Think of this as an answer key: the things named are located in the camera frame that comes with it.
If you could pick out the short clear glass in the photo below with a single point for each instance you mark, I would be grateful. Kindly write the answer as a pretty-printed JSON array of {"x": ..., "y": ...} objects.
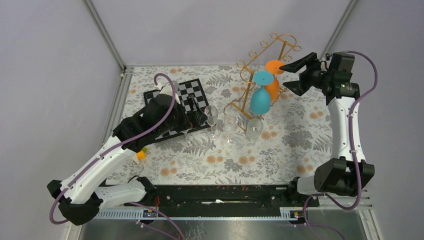
[{"x": 229, "y": 126}]

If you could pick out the gold wire glass rack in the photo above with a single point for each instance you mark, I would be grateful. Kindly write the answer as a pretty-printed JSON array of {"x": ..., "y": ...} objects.
[{"x": 288, "y": 44}]

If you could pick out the orange wine glass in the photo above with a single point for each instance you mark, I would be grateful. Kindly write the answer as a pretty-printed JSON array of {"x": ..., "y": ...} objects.
[{"x": 273, "y": 67}]

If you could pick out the clear champagne flute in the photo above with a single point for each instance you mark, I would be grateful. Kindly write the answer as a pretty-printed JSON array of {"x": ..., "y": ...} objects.
[{"x": 188, "y": 138}]

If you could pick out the round clear wine glass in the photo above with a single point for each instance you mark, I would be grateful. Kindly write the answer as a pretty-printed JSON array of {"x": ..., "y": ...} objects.
[{"x": 254, "y": 128}]

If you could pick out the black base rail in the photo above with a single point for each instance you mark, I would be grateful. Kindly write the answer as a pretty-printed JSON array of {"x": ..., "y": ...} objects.
[{"x": 224, "y": 201}]

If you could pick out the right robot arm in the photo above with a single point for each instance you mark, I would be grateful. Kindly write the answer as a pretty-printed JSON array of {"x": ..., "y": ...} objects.
[{"x": 347, "y": 171}]

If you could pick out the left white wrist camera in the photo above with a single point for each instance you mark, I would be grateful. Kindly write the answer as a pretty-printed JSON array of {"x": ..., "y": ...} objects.
[{"x": 167, "y": 89}]

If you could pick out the black white chessboard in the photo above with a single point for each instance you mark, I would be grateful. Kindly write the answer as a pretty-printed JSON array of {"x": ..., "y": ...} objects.
[{"x": 193, "y": 88}]

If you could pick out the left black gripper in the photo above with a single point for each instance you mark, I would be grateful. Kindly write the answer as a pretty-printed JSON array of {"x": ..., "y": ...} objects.
[{"x": 194, "y": 107}]

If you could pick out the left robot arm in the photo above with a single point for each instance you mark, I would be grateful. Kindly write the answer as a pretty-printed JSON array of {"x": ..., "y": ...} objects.
[{"x": 81, "y": 196}]

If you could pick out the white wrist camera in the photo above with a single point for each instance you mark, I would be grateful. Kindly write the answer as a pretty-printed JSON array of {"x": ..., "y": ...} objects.
[
  {"x": 326, "y": 60},
  {"x": 167, "y": 89}
]

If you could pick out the colourful toy block house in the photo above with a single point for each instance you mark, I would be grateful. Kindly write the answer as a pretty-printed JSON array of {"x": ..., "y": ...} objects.
[{"x": 140, "y": 156}]

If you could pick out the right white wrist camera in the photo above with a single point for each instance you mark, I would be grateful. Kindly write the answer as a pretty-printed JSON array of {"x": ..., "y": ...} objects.
[{"x": 326, "y": 60}]

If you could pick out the teal wine glass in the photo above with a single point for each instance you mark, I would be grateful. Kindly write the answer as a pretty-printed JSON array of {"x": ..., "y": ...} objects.
[{"x": 260, "y": 102}]

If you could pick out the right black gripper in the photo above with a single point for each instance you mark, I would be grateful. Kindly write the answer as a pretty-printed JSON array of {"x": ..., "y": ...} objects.
[{"x": 300, "y": 87}]

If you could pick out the floral table mat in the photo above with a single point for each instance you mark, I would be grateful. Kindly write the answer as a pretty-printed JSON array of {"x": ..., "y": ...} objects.
[{"x": 295, "y": 140}]

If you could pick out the tall clear flute glass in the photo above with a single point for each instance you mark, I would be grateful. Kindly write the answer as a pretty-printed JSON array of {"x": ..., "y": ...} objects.
[{"x": 211, "y": 112}]

